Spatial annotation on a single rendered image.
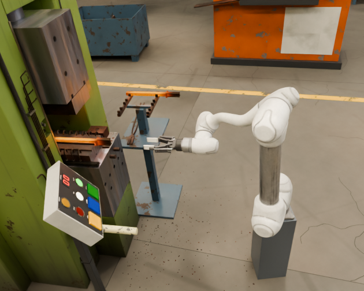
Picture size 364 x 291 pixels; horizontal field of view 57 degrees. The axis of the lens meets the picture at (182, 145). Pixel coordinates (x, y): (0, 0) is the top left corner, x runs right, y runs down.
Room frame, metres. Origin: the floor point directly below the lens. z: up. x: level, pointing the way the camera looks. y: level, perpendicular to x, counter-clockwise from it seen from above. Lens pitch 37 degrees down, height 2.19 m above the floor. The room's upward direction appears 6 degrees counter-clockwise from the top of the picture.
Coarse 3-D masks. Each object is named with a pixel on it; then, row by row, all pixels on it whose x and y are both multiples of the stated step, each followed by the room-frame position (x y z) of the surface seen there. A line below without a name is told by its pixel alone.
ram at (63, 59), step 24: (24, 24) 1.61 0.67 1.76; (48, 24) 1.60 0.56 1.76; (72, 24) 1.81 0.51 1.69; (24, 48) 1.57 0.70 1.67; (48, 48) 1.54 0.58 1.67; (72, 48) 1.74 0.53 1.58; (48, 72) 1.55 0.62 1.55; (72, 72) 1.68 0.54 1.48; (48, 96) 1.56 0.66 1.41; (72, 96) 1.62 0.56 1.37
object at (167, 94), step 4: (128, 92) 2.25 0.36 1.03; (132, 92) 2.25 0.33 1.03; (136, 92) 2.24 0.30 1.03; (140, 92) 2.23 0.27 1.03; (144, 92) 2.23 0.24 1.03; (148, 92) 2.22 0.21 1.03; (152, 92) 2.22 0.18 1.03; (156, 92) 2.21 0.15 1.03; (160, 92) 2.20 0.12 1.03; (164, 92) 2.20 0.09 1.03; (168, 92) 2.18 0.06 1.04; (172, 92) 2.18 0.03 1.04; (176, 92) 2.17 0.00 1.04; (168, 96) 2.17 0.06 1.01; (172, 96) 2.17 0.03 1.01; (176, 96) 2.16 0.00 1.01
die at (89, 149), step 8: (56, 136) 1.82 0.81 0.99; (64, 136) 1.81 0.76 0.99; (72, 136) 1.80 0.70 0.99; (80, 136) 1.79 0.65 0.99; (88, 136) 1.78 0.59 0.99; (96, 136) 1.77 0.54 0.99; (64, 144) 1.72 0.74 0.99; (72, 144) 1.71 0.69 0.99; (80, 144) 1.70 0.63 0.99; (88, 144) 1.69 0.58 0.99; (72, 152) 1.64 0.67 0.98; (88, 152) 1.62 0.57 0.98; (96, 152) 1.68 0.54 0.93; (72, 160) 1.62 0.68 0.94; (88, 160) 1.59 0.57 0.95
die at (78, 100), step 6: (84, 84) 1.76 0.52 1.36; (84, 90) 1.75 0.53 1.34; (78, 96) 1.66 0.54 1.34; (84, 96) 1.73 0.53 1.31; (72, 102) 1.59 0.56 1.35; (78, 102) 1.65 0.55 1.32; (84, 102) 1.71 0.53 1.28; (48, 108) 1.62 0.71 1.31; (54, 108) 1.62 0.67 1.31; (60, 108) 1.61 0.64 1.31; (66, 108) 1.60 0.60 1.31; (72, 108) 1.59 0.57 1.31; (78, 108) 1.63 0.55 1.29; (66, 114) 1.60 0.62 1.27; (72, 114) 1.59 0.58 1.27
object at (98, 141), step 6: (60, 138) 1.77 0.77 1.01; (66, 138) 1.76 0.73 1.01; (72, 138) 1.75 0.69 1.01; (78, 138) 1.75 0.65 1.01; (84, 138) 1.74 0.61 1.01; (96, 138) 1.72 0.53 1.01; (102, 138) 1.71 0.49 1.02; (108, 138) 1.70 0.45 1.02; (96, 144) 1.69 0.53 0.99; (102, 144) 1.69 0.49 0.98; (108, 144) 1.68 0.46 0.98
